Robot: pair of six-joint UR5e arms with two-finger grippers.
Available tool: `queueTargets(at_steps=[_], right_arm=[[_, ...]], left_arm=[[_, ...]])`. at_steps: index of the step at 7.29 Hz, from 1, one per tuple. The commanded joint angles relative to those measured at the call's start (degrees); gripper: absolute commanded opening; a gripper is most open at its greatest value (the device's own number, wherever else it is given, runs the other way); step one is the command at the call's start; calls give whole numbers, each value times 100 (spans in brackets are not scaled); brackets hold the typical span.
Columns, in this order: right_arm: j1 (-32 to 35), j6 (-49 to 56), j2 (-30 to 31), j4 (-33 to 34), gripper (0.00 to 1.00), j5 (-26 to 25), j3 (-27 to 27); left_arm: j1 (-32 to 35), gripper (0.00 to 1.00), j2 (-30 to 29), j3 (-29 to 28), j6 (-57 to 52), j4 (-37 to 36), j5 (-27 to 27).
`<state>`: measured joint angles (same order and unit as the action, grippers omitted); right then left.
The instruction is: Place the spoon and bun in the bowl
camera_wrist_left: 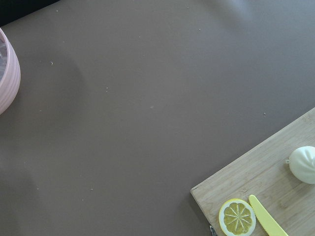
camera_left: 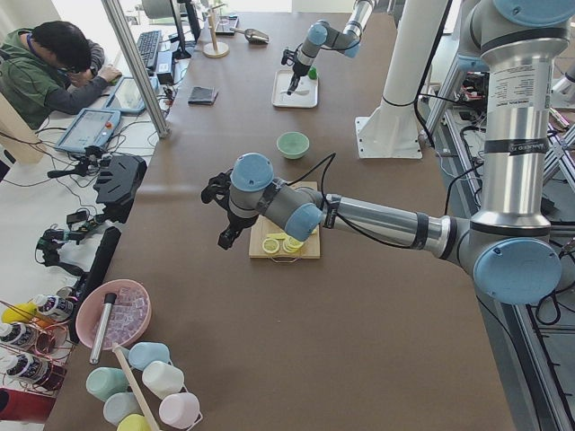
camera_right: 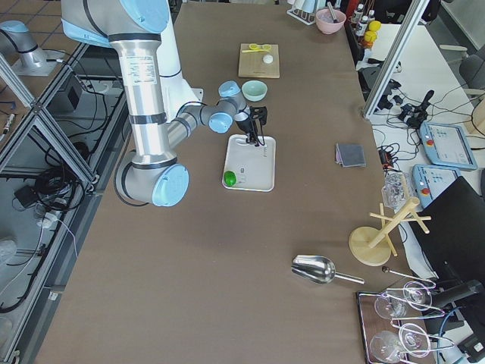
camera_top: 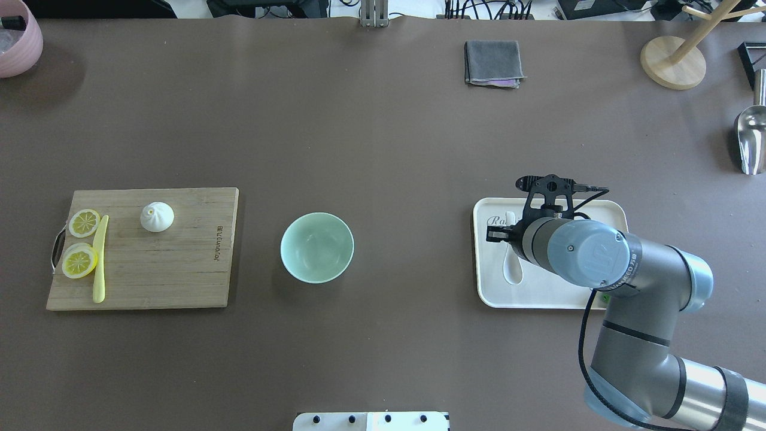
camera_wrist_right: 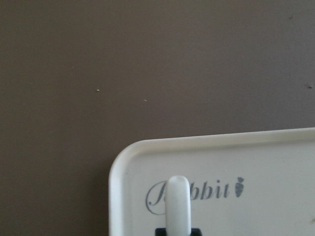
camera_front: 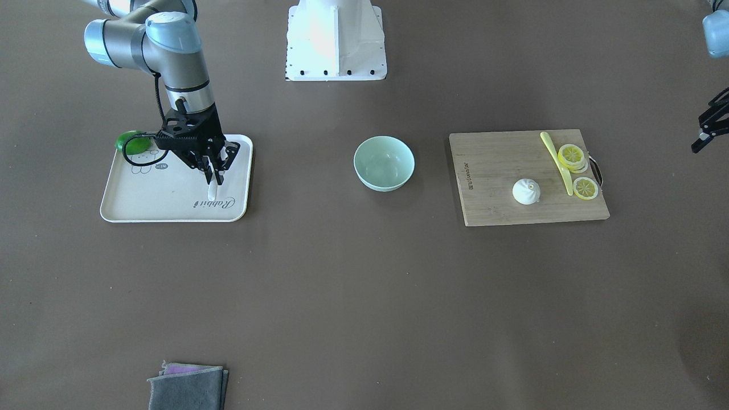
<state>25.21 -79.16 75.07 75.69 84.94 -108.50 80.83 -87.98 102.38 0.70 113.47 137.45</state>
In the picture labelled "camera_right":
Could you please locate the metal scoop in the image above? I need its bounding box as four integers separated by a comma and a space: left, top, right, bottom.
291, 255, 365, 284

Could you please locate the black laptop monitor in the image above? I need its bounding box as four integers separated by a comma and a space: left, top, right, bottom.
411, 177, 484, 282

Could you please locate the white rectangular tray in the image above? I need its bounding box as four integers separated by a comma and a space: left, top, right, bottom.
222, 134, 276, 192

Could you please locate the grey folded cloth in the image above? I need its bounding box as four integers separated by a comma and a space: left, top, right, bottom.
335, 143, 367, 168

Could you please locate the green lime toy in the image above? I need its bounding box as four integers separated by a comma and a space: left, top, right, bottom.
223, 171, 237, 187

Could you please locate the wine glass lower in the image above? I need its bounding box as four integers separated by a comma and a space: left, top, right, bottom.
369, 323, 431, 363

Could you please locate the clear plastic container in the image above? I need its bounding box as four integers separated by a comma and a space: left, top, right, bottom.
381, 172, 412, 210

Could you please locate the teach pendant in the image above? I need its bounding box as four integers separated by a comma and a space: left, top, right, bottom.
419, 121, 477, 171
412, 164, 461, 208

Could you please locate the pink bowl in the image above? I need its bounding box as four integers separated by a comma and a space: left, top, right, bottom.
315, 8, 346, 34

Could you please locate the light green bowl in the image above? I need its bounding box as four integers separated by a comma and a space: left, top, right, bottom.
241, 80, 268, 102

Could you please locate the wine glass upper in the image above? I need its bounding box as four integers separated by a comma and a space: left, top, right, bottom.
374, 281, 432, 319

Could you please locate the white dish rack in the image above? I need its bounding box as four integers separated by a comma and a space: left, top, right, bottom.
286, 0, 318, 26

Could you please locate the small metal spoon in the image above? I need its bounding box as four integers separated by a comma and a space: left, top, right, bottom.
381, 265, 414, 279

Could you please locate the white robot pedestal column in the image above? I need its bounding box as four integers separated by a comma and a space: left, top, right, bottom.
157, 1, 199, 122

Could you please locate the wine glass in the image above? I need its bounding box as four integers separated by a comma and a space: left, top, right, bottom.
369, 323, 431, 363
374, 281, 432, 319

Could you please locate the lower teach pendant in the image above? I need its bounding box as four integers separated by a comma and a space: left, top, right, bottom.
412, 164, 461, 208

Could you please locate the wooden mug tree stand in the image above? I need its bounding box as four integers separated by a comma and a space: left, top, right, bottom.
349, 175, 431, 266

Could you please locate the wooden cutting board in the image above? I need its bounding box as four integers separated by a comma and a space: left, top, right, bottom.
238, 43, 280, 79

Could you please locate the dark glass rack tray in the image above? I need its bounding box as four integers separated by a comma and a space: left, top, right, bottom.
355, 291, 378, 363

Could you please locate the upper teach pendant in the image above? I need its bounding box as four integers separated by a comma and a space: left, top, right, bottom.
419, 121, 477, 171

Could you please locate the aluminium frame post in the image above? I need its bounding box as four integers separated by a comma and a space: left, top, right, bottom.
362, 0, 429, 120

